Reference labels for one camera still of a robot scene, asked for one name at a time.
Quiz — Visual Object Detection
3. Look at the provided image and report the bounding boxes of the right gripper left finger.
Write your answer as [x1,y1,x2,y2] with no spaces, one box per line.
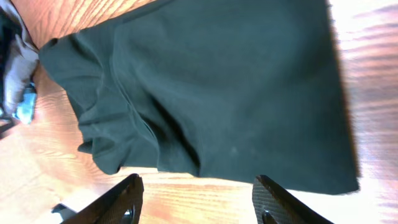
[62,174,144,224]

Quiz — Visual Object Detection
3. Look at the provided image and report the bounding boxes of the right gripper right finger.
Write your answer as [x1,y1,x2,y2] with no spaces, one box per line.
[252,175,331,224]

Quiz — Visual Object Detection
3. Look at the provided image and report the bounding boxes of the black polo shirt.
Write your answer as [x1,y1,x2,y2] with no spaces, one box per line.
[39,0,358,195]

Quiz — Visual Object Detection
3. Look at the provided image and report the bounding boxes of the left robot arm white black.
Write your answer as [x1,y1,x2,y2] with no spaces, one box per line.
[1,107,15,139]

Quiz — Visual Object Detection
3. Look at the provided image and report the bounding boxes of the light blue folded t-shirt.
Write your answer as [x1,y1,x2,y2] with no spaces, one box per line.
[12,85,37,124]

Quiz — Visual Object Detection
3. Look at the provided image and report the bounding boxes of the grey folded garment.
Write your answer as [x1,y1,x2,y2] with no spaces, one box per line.
[1,0,39,114]

